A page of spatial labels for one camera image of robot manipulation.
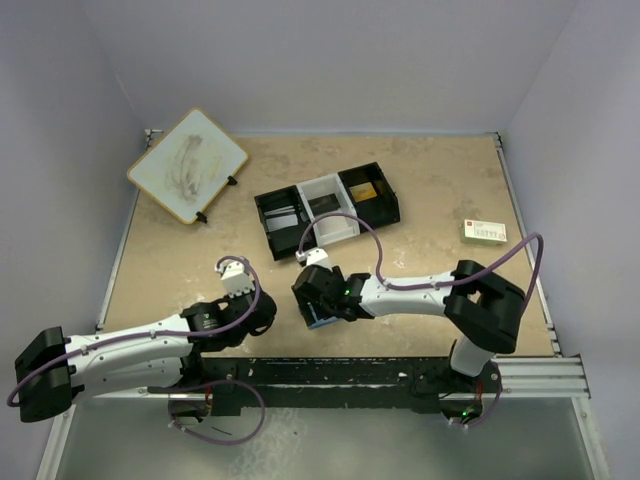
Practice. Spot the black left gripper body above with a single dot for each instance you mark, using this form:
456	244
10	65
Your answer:
261	313

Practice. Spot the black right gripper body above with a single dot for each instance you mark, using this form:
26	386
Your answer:
310	304

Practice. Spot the blue leather card holder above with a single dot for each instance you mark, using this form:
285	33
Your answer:
318	316

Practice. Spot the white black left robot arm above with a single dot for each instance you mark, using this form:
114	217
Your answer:
56	371

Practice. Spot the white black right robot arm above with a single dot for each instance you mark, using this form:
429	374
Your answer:
484	307

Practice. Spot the white card in tray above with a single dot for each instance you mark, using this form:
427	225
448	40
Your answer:
281	218

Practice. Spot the black card in tray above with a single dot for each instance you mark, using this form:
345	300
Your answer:
324	204

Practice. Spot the gold card in tray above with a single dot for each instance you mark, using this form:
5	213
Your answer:
363	192

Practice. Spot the small white card box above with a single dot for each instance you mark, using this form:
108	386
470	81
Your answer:
483	232

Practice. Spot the black whiteboard stand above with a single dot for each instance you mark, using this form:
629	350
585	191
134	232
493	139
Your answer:
217	200

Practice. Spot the black and white tray organizer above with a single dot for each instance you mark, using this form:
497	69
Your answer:
322	230

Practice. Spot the yellow-framed whiteboard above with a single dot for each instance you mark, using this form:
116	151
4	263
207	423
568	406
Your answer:
189	166

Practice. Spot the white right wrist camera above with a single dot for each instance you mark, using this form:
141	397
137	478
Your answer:
315	256

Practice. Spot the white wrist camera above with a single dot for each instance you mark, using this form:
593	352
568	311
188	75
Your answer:
315	256
235	276

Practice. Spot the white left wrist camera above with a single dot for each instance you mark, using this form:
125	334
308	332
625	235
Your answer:
235	276

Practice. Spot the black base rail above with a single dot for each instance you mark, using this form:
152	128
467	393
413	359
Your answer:
423	385

